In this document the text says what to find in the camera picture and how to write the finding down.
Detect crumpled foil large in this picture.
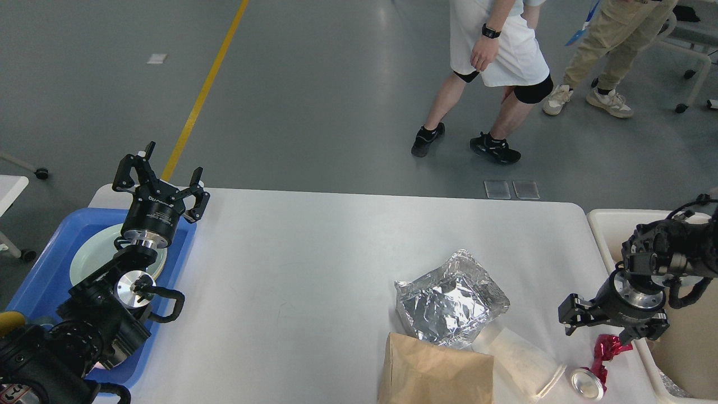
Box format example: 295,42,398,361
394,250,510,350

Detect teal mug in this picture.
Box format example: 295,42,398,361
0,310,27,338

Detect white paper cup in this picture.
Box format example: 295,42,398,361
472,325,567,403

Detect crushed red can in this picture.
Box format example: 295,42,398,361
568,333,633,401

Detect person in beige trousers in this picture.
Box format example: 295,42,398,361
542,1,677,118

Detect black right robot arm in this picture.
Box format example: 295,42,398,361
558,194,717,345

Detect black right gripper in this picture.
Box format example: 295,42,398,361
558,269,670,345

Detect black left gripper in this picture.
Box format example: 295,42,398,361
111,141,210,249

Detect white side table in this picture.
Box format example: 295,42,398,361
1,175,38,263

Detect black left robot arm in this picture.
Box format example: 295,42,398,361
1,141,210,403

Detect person in white shorts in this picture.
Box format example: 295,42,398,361
411,1,554,164

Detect blue plastic tray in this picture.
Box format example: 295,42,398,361
7,208,196,388

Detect green plate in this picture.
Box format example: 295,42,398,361
69,223,169,288

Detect white plastic bin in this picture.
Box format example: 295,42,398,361
587,209,717,403

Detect brown paper bag near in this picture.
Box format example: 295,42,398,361
377,333,494,403

